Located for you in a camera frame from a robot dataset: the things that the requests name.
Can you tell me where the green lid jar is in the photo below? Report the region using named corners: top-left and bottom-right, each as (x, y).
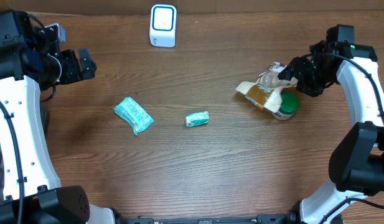
top-left (272, 92), bottom-right (300, 121)

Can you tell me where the small teal tissue pack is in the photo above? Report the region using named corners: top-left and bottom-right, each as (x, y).
top-left (185, 111), bottom-right (210, 128)

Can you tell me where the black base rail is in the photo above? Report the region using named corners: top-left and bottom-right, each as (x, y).
top-left (116, 214), bottom-right (300, 224)

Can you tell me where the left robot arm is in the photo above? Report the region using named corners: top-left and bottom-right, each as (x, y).
top-left (0, 9), bottom-right (121, 223)

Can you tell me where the brown beige snack pouch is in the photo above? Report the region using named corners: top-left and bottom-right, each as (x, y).
top-left (235, 62), bottom-right (298, 113)

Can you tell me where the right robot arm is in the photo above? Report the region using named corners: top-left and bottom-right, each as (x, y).
top-left (272, 24), bottom-right (384, 223)

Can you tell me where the white barcode scanner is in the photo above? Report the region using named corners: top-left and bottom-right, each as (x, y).
top-left (149, 4), bottom-right (177, 48)

